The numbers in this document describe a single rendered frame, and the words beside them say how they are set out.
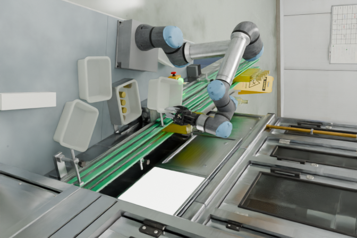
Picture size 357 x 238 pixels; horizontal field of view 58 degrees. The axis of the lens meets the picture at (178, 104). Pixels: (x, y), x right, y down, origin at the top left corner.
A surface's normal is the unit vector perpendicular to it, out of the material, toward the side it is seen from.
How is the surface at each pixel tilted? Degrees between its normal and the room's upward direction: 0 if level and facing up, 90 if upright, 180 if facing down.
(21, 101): 0
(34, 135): 0
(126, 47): 90
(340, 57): 90
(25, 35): 0
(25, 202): 90
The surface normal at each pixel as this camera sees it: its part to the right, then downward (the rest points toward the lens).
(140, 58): 0.85, 0.09
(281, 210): -0.11, -0.94
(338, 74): -0.51, 0.33
